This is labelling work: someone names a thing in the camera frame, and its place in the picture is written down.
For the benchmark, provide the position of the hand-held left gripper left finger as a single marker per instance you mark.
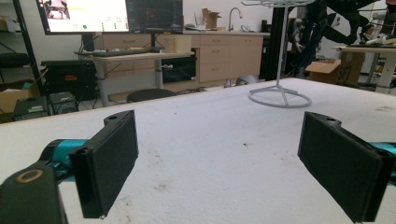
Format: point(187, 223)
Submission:
point(106, 161)

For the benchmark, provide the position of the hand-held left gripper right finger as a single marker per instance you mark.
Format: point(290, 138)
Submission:
point(336, 161)

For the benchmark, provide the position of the black computer box with fan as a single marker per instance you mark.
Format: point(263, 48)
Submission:
point(63, 103)

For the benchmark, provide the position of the black round stool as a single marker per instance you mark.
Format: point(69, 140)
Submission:
point(149, 94)

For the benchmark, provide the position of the large open cardboard box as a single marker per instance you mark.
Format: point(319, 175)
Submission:
point(337, 71)

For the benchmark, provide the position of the black equipment case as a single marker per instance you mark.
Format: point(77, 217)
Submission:
point(68, 79)

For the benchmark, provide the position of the black flat electronic device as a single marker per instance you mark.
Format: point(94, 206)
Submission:
point(31, 109)

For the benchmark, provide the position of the light wooden desk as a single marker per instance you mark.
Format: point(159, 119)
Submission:
point(130, 57)

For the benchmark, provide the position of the black keyboard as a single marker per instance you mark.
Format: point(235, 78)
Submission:
point(118, 53)

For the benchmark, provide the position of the cardboard box with teal item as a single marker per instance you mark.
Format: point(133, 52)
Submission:
point(12, 98)

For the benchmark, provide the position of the white-legged work table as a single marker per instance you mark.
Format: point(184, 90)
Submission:
point(386, 54)

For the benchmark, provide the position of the black aluminium column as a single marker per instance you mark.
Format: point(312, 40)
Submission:
point(275, 43)

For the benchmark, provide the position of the beige plastic container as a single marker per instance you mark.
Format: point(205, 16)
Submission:
point(177, 44)

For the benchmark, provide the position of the black metal pole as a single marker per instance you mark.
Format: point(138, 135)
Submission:
point(28, 46)

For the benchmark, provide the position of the monitor with white screen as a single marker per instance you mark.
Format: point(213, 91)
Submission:
point(90, 15)

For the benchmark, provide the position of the beige cabinet with counter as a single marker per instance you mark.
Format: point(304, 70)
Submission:
point(230, 53)

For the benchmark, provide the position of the monitor with dark screen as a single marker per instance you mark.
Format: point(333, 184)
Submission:
point(155, 15)

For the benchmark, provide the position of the metal faucet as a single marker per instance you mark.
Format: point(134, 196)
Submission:
point(230, 18)

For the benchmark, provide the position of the small open cardboard box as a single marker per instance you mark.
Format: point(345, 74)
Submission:
point(210, 18)

